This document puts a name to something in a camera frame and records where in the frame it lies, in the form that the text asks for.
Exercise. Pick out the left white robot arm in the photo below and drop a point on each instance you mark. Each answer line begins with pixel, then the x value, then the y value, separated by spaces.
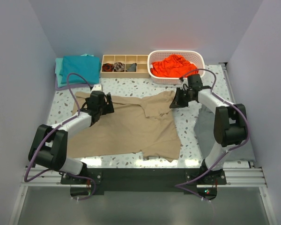
pixel 49 146

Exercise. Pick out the patterned rolled socks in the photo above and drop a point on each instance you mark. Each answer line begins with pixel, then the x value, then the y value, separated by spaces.
pixel 119 67

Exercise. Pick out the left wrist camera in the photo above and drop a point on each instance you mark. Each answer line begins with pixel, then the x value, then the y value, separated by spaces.
pixel 97 87

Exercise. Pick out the grey folded cloth piece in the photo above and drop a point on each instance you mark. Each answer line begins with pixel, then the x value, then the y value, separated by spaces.
pixel 132 68

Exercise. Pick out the folded teal t shirt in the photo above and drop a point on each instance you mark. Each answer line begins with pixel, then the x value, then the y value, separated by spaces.
pixel 80 68

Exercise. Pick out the red black rolled socks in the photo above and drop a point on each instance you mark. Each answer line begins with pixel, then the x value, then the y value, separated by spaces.
pixel 107 67

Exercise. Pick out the white plastic laundry basket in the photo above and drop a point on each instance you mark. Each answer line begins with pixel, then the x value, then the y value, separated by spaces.
pixel 159 55

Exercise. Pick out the wooden compartment organizer tray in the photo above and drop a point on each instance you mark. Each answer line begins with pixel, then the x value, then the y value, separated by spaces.
pixel 140 60

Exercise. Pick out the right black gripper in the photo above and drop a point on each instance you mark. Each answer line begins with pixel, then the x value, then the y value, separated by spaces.
pixel 177 102

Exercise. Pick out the folded grey t shirt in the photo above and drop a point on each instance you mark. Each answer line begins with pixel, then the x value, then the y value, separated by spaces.
pixel 204 131

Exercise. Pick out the aluminium rail frame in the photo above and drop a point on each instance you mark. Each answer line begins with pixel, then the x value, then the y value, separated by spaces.
pixel 243 200

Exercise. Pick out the orange t shirt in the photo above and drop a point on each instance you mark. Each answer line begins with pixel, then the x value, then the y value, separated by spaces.
pixel 174 66

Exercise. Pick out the folded light turquoise shirt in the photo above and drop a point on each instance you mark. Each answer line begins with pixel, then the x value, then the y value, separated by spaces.
pixel 58 68

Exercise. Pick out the beige t shirt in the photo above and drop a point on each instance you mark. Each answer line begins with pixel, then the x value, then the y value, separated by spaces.
pixel 137 125

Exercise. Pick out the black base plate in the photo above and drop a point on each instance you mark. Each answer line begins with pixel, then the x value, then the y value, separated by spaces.
pixel 98 181

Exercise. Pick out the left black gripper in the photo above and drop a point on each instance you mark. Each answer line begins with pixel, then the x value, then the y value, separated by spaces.
pixel 108 108

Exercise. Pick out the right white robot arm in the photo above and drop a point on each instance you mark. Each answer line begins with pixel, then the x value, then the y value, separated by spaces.
pixel 230 123

